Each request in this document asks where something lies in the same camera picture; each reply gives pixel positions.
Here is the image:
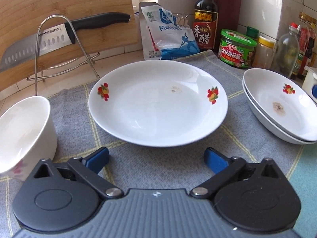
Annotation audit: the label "white fruit plate back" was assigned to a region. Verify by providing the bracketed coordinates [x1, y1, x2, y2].
[88, 60, 228, 147]

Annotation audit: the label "white bowl purple flowers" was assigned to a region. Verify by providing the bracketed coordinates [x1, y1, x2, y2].
[1, 96, 57, 181]

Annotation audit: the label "green lid sauce jar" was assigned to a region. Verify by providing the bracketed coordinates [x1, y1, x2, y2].
[218, 29, 257, 69]

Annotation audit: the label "red label sauce bottle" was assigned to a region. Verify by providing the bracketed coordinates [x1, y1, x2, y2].
[291, 12, 315, 80]

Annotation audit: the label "dark red knife block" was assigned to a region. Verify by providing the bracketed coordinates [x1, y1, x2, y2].
[214, 0, 241, 49]

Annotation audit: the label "blue white salt bag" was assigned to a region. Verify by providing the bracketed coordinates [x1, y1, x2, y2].
[139, 2, 200, 60]

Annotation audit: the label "clear glass oil bottle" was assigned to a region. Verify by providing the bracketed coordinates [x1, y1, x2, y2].
[270, 23, 299, 78]

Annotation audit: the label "white plastic container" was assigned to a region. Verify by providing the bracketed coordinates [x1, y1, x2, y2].
[302, 66, 317, 103]

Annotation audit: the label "grey teal checked towel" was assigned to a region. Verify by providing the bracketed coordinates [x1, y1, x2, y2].
[0, 50, 317, 238]

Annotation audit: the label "stained white fruit plate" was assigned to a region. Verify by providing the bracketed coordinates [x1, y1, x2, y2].
[243, 68, 316, 142]

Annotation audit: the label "wire board rack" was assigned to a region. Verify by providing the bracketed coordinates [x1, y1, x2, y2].
[26, 14, 101, 96]

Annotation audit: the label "santoku kitchen knife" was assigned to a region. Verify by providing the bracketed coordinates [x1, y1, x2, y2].
[1, 12, 131, 72]

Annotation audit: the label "yellow lid spice jar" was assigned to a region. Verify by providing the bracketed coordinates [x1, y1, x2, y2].
[252, 36, 275, 69]

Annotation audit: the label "bamboo cutting board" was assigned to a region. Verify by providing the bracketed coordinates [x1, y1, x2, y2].
[0, 0, 139, 93]

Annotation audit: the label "dark vinegar bottle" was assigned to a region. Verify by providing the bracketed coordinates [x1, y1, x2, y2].
[193, 0, 219, 51]

